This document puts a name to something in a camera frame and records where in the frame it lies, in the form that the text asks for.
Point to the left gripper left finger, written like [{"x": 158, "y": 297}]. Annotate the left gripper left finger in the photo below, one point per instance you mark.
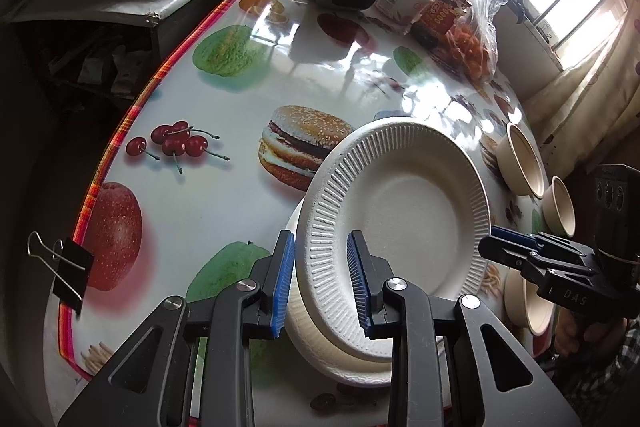
[{"x": 250, "y": 309}]

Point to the plastic bag of oranges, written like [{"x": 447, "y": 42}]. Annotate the plastic bag of oranges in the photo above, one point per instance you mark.
[{"x": 472, "y": 40}]

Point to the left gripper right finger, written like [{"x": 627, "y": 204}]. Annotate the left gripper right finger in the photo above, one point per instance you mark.
[{"x": 390, "y": 307}]

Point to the checkered shirt sleeve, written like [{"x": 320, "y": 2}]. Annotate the checkered shirt sleeve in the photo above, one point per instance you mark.
[{"x": 603, "y": 388}]

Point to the black binder clip left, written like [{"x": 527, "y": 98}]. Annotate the black binder clip left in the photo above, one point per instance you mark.
[{"x": 70, "y": 264}]

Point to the large beige paper bowl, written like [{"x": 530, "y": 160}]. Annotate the large beige paper bowl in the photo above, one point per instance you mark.
[{"x": 524, "y": 307}]

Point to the white paper plate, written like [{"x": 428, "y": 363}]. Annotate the white paper plate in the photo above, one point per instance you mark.
[
  {"x": 323, "y": 355},
  {"x": 420, "y": 204}
]

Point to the person right hand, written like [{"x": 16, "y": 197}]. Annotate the person right hand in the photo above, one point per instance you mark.
[{"x": 569, "y": 338}]

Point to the grey side shelf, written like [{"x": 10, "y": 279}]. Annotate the grey side shelf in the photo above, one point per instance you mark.
[{"x": 146, "y": 13}]

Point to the red label jar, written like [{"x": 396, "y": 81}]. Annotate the red label jar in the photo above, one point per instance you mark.
[{"x": 436, "y": 20}]

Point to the small beige paper bowl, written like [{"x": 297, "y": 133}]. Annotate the small beige paper bowl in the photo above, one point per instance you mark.
[{"x": 558, "y": 209}]

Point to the fruit print tablecloth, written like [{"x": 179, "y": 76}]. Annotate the fruit print tablecloth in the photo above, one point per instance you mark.
[{"x": 182, "y": 204}]

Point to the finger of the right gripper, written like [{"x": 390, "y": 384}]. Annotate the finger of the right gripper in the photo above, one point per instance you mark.
[
  {"x": 524, "y": 259},
  {"x": 525, "y": 240}
]

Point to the patterned beige curtain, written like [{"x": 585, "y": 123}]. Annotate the patterned beige curtain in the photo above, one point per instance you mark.
[{"x": 579, "y": 117}]

